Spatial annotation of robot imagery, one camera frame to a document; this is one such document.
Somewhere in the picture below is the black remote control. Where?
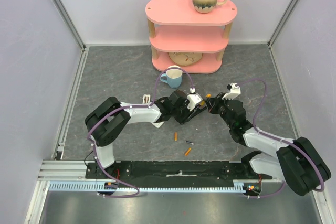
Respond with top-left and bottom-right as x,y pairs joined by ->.
188,105 -> 207,120

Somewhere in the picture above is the slim white remote control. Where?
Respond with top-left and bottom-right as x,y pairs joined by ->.
142,94 -> 151,104

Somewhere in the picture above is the wide white remote control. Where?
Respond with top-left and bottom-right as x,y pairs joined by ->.
152,122 -> 164,128

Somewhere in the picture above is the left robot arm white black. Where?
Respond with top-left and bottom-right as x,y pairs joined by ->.
85,90 -> 202,178

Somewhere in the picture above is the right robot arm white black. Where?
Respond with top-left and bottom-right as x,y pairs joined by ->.
205,93 -> 331,196

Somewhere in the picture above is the beige patterned plate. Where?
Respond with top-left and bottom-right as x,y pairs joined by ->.
168,52 -> 203,66

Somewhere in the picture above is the pink three tier shelf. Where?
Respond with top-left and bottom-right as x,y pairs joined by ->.
145,0 -> 238,74

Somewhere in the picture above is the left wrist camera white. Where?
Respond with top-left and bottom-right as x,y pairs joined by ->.
187,88 -> 203,111

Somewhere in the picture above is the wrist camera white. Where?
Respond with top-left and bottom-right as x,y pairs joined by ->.
187,88 -> 203,111
222,83 -> 241,100

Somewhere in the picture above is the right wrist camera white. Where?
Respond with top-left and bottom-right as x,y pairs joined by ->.
222,83 -> 241,100

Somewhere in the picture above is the light blue cable duct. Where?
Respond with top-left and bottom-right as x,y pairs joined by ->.
49,180 -> 261,193

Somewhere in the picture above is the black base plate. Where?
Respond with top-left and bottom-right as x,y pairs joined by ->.
85,159 -> 273,188

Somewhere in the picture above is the right aluminium frame post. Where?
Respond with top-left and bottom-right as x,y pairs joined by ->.
267,0 -> 316,48

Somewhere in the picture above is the aluminium frame post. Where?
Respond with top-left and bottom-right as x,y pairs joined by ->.
36,0 -> 87,50
267,0 -> 316,48

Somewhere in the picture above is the left aluminium frame post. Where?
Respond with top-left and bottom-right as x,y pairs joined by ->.
36,0 -> 87,50

